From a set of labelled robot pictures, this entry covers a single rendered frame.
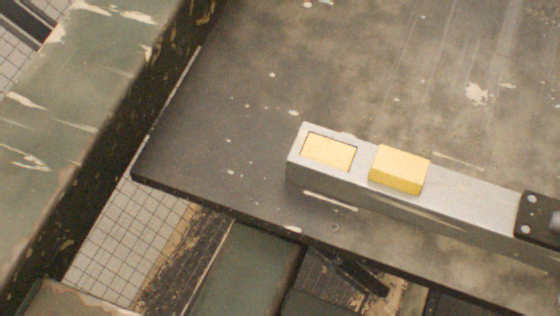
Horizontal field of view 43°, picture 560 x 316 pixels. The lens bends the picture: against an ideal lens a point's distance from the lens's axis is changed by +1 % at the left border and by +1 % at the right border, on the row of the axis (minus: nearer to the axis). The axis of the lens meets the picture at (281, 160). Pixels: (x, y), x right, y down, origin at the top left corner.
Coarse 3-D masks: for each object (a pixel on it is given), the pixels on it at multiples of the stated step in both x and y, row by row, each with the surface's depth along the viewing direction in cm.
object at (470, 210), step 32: (320, 128) 70; (288, 160) 68; (352, 192) 68; (384, 192) 66; (448, 192) 66; (480, 192) 67; (512, 192) 67; (416, 224) 69; (448, 224) 66; (480, 224) 65; (512, 224) 65; (512, 256) 67; (544, 256) 65
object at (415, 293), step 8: (408, 288) 180; (416, 288) 178; (424, 288) 175; (408, 296) 178; (416, 296) 176; (424, 296) 174; (408, 304) 176; (416, 304) 174; (424, 304) 172; (400, 312) 177; (408, 312) 174; (416, 312) 172; (424, 312) 171
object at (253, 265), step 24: (240, 240) 71; (264, 240) 71; (288, 240) 71; (216, 264) 70; (240, 264) 70; (264, 264) 70; (288, 264) 70; (216, 288) 68; (240, 288) 68; (264, 288) 69; (288, 288) 71; (192, 312) 67; (216, 312) 67; (240, 312) 67; (264, 312) 67; (288, 312) 69; (312, 312) 69; (336, 312) 69
